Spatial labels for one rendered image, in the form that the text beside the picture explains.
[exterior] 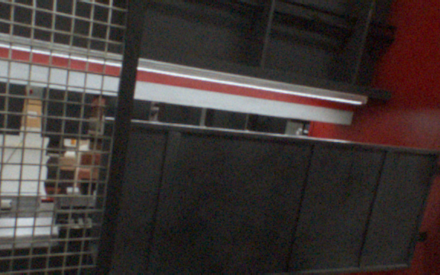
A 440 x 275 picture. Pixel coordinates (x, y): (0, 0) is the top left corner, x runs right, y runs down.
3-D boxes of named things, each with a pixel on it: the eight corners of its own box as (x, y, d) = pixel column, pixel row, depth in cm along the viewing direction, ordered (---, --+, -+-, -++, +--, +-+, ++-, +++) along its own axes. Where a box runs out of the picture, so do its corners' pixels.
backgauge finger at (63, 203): (89, 192, 137) (92, 179, 136) (99, 224, 114) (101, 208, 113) (52, 192, 131) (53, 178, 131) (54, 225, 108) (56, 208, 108)
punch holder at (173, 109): (189, 143, 157) (195, 103, 154) (195, 148, 149) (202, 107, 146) (153, 140, 150) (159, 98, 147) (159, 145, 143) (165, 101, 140)
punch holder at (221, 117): (231, 146, 165) (238, 108, 162) (241, 151, 158) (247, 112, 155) (199, 143, 159) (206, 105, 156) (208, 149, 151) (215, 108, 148)
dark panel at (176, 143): (405, 266, 143) (436, 150, 136) (409, 269, 141) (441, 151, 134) (81, 294, 94) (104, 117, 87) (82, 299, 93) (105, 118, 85)
